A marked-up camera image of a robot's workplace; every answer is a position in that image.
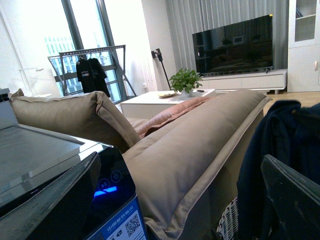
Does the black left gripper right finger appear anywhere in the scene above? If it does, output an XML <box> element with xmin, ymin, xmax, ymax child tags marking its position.
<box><xmin>261</xmin><ymin>154</ymin><xmax>320</xmax><ymax>240</ymax></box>

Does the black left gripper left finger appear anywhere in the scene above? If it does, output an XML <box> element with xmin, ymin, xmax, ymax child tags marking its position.
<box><xmin>0</xmin><ymin>152</ymin><xmax>101</xmax><ymax>240</ymax></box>

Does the dark navy mesh garment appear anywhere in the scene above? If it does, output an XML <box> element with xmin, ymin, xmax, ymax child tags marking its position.
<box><xmin>237</xmin><ymin>100</ymin><xmax>320</xmax><ymax>240</ymax></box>

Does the grey front-load washing machine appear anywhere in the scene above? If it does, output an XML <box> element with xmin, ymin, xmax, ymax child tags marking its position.
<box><xmin>0</xmin><ymin>89</ymin><xmax>137</xmax><ymax>240</ymax></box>

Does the metal clothes drying rack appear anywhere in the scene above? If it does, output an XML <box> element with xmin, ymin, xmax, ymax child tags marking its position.
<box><xmin>48</xmin><ymin>44</ymin><xmax>137</xmax><ymax>103</ymax></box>

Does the blue energy label sticker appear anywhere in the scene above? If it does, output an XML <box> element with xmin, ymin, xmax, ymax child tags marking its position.
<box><xmin>85</xmin><ymin>195</ymin><xmax>148</xmax><ymax>240</ymax></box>

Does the woven laundry basket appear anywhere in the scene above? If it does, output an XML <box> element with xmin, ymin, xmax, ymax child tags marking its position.
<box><xmin>216</xmin><ymin>197</ymin><xmax>239</xmax><ymax>240</ymax></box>

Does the beige leather sofa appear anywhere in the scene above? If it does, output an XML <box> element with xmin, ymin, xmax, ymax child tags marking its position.
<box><xmin>11</xmin><ymin>90</ymin><xmax>270</xmax><ymax>240</ymax></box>

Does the white tv stand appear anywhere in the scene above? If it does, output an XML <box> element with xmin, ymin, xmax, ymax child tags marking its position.
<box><xmin>201</xmin><ymin>69</ymin><xmax>288</xmax><ymax>94</ymax></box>

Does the pink cushion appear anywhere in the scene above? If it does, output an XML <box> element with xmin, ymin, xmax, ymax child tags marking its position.
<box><xmin>137</xmin><ymin>96</ymin><xmax>213</xmax><ymax>139</ymax></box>

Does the white coffee table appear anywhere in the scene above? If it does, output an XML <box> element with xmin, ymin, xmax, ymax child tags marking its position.
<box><xmin>120</xmin><ymin>89</ymin><xmax>216</xmax><ymax>119</ymax></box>

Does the black t-shirt on hanger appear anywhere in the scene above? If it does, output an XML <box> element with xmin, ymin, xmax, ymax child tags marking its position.
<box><xmin>76</xmin><ymin>58</ymin><xmax>111</xmax><ymax>97</ymax></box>

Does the white cabinet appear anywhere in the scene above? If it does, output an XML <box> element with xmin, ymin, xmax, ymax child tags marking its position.
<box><xmin>287</xmin><ymin>0</ymin><xmax>320</xmax><ymax>92</ymax></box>

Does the yellow plate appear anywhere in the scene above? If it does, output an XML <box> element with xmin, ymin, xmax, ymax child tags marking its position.
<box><xmin>158</xmin><ymin>91</ymin><xmax>177</xmax><ymax>99</ymax></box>

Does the black flat screen television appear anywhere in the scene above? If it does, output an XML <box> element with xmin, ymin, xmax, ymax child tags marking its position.
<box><xmin>192</xmin><ymin>14</ymin><xmax>274</xmax><ymax>76</ymax></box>

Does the green potted plant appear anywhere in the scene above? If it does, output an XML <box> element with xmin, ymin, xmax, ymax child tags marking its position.
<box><xmin>169</xmin><ymin>68</ymin><xmax>202</xmax><ymax>97</ymax></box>

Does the stick vacuum cleaner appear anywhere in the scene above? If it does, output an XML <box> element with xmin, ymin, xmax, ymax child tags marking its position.
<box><xmin>150</xmin><ymin>48</ymin><xmax>172</xmax><ymax>91</ymax></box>

